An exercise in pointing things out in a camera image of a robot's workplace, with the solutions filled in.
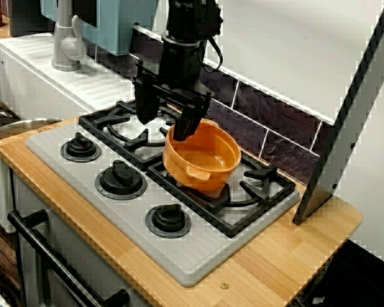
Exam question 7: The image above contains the black burner grate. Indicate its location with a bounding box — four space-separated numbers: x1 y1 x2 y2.
78 99 214 172
146 153 297 239

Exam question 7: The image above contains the black oven door handle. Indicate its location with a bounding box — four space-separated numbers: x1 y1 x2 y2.
7 209 131 307

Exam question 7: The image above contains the teal blue box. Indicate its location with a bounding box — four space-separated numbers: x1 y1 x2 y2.
40 0 160 56

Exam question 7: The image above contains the grey toy stove plate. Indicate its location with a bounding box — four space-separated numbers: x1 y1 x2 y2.
25 123 301 288

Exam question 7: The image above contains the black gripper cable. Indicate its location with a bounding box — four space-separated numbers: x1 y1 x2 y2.
198 36 224 73

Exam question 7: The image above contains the black stove knob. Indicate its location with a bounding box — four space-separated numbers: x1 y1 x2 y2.
145 203 192 239
94 159 147 201
60 132 102 163

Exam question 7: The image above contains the grey toy faucet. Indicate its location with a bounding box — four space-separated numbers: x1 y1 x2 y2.
52 0 86 72

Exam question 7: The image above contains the orange plastic toy pot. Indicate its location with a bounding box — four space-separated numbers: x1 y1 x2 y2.
162 118 243 193

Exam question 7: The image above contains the white toy sink unit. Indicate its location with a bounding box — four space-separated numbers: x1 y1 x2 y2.
0 31 135 234

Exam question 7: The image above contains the dark tile backsplash panel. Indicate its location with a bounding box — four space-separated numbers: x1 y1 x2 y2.
86 25 337 186

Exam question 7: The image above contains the black box appliance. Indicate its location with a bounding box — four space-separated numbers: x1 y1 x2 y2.
9 0 56 38

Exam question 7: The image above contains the stainless steel pot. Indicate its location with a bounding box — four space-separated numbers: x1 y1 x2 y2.
0 117 63 140

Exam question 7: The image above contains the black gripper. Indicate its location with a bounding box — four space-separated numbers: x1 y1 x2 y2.
132 35 216 142

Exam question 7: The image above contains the black slanted side panel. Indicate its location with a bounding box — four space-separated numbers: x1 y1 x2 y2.
292 0 384 226

